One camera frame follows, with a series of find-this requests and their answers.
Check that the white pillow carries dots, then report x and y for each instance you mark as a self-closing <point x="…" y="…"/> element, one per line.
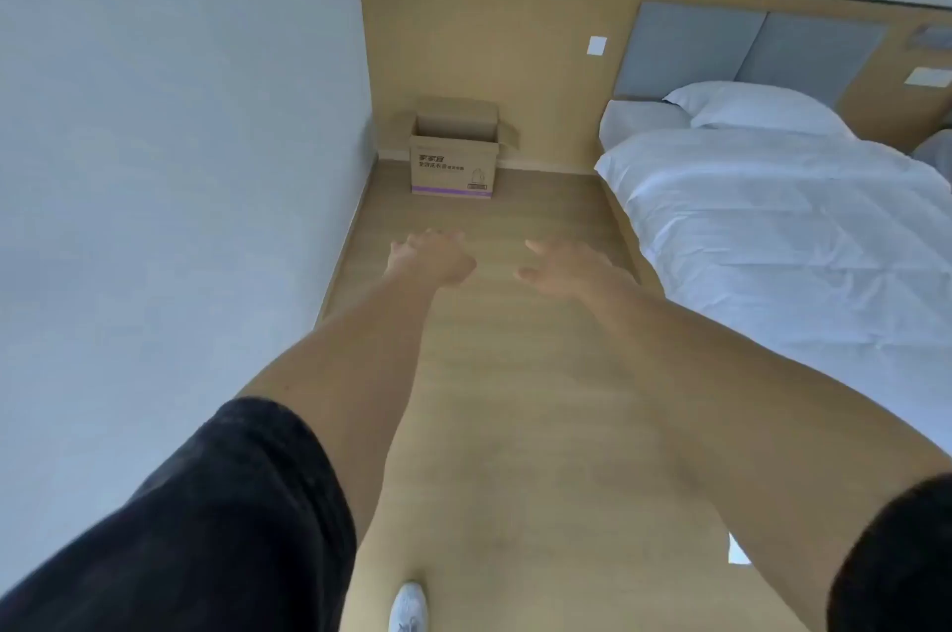
<point x="751" y="107"/>

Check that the person's right hand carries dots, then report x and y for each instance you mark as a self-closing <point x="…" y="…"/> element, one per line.
<point x="576" y="270"/>

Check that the white sneaker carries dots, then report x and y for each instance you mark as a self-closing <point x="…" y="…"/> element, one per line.
<point x="409" y="609"/>

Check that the white wall switch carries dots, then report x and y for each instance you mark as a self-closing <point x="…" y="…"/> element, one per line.
<point x="596" y="45"/>

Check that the person's left forearm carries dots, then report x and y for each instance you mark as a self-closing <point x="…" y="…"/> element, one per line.
<point x="372" y="371"/>

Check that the person's left hand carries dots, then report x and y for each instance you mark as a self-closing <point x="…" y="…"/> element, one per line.
<point x="431" y="258"/>

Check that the white switch panel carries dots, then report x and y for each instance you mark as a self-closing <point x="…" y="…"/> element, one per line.
<point x="928" y="76"/>

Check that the brown cardboard box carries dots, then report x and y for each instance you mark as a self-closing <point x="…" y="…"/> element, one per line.
<point x="454" y="166"/>

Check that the black t-shirt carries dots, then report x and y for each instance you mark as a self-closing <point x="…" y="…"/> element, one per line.
<point x="186" y="520"/>

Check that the person's right forearm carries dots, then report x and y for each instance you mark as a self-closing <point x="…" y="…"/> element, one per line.
<point x="706" y="393"/>

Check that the grey headboard panel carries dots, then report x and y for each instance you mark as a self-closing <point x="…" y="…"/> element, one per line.
<point x="811" y="55"/>
<point x="684" y="47"/>

